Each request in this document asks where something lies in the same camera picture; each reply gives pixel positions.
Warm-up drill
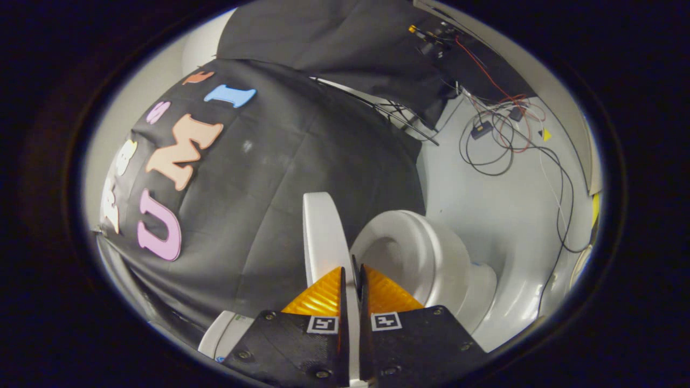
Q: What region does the black backdrop cloth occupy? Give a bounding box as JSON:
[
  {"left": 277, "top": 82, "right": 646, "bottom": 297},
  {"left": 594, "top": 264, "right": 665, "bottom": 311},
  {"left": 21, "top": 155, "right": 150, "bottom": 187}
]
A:
[{"left": 99, "top": 58, "right": 427, "bottom": 347}]

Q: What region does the black cable bundle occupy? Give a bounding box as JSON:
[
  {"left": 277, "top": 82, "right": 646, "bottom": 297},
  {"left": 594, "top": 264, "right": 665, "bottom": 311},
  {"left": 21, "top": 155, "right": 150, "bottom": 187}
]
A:
[{"left": 458, "top": 81, "right": 595, "bottom": 320}]

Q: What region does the thin red wire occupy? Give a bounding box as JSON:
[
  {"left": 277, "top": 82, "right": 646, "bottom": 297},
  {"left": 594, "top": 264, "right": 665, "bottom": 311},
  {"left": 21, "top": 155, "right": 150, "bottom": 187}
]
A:
[{"left": 454, "top": 36, "right": 546, "bottom": 155}]

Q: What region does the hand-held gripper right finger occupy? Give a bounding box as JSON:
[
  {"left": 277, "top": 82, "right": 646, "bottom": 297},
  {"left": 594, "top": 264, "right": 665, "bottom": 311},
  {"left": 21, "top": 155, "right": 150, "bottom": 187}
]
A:
[{"left": 358, "top": 264, "right": 489, "bottom": 386}]

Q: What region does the white toilet bowl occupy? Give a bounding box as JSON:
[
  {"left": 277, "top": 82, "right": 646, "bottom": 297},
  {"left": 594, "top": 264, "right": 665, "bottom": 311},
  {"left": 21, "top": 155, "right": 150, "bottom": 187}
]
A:
[{"left": 456, "top": 261, "right": 500, "bottom": 336}]

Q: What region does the black tripod stand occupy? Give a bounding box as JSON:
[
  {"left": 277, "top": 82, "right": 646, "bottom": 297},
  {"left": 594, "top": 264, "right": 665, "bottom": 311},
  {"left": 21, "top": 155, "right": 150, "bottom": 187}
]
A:
[{"left": 312, "top": 77, "right": 440, "bottom": 147}]

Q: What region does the black device with orange tip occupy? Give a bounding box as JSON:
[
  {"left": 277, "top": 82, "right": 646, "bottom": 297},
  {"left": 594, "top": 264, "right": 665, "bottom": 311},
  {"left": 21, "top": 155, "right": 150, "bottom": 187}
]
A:
[{"left": 407, "top": 24, "right": 460, "bottom": 58}]

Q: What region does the white toilet tank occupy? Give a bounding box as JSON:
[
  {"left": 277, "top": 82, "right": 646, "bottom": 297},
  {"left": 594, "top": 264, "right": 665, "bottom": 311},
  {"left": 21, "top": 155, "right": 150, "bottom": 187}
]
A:
[{"left": 198, "top": 310, "right": 255, "bottom": 362}]

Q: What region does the white toilet lid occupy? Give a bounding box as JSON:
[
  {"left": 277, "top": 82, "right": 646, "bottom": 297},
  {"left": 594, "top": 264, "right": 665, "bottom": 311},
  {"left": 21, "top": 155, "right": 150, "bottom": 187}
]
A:
[{"left": 302, "top": 192, "right": 361, "bottom": 382}]

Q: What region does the plain black side cloth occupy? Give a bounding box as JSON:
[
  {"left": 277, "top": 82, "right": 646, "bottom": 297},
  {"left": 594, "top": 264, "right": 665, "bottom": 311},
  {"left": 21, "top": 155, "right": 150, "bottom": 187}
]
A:
[{"left": 216, "top": 0, "right": 460, "bottom": 131}]

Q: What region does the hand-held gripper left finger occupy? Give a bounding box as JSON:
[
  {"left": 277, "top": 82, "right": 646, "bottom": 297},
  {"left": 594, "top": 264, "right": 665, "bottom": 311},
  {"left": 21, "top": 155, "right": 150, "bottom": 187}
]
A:
[{"left": 224, "top": 267, "right": 350, "bottom": 388}]

